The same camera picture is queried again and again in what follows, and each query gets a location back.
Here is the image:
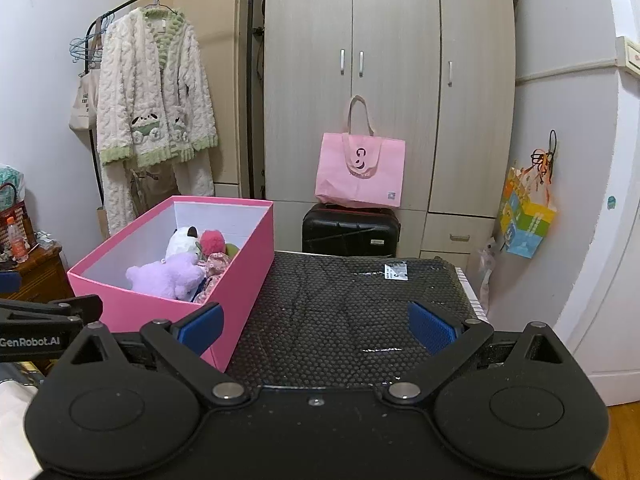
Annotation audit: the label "black suitcase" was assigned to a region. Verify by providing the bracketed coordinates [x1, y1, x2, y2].
[301, 203, 402, 257]

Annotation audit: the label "pink tote bag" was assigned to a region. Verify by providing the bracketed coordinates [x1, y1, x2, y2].
[315, 95, 407, 209]

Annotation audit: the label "white plastic bag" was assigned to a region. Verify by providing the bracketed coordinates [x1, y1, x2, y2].
[477, 237, 499, 307]

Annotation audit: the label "pink cardboard box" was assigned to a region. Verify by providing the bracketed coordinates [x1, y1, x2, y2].
[67, 196, 275, 372]

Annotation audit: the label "colourful paper gift bag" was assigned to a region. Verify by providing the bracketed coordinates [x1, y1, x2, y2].
[498, 162, 557, 260]

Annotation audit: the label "white plush toy brown ears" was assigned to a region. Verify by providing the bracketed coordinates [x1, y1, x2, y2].
[166, 226, 202, 261]

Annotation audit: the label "cream green fluffy robe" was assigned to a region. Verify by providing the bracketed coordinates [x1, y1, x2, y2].
[96, 6, 220, 236]

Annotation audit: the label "purple plush toy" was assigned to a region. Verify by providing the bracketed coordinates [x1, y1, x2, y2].
[125, 252, 206, 302]

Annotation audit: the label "plastic bottle red label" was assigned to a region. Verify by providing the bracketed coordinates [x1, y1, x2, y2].
[6, 217, 30, 264]

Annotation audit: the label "pink fluffy puff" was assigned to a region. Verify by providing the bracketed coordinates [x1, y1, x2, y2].
[200, 230, 226, 254]

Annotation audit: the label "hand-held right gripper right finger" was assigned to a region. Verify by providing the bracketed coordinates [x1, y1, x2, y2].
[381, 301, 582, 407]

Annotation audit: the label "wooden nightstand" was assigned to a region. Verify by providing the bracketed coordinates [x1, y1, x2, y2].
[0, 245, 76, 307]

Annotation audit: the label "black clothes rack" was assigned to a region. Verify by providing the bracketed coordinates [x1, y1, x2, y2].
[85, 0, 264, 202]

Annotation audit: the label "blue wire hangers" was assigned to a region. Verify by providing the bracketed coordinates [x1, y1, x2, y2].
[69, 14, 114, 69]

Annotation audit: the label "beige wooden wardrobe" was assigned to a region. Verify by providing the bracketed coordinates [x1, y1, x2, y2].
[263, 0, 517, 274]

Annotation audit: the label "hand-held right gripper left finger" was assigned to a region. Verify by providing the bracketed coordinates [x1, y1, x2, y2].
[55, 302, 252, 408]

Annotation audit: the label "beige tall cabinet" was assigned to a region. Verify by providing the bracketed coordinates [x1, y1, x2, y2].
[132, 0, 256, 187]

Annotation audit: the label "cream canvas tote bag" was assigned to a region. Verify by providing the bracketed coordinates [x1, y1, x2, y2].
[69, 67, 101, 134]

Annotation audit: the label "white door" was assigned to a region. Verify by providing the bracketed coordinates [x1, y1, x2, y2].
[564, 0, 640, 407]

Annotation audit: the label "striped white tablecloth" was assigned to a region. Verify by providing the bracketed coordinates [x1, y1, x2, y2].
[455, 267, 489, 327]

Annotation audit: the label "green white tissue pack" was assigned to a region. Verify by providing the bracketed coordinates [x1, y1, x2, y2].
[0, 164, 26, 199]

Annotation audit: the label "floral fabric scrunchie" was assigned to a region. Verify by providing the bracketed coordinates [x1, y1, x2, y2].
[197, 251, 232, 281]

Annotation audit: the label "white wall switch box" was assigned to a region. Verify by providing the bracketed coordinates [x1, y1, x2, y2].
[614, 36, 640, 79]

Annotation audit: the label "white cloth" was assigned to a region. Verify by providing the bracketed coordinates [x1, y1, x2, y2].
[0, 380, 44, 480]

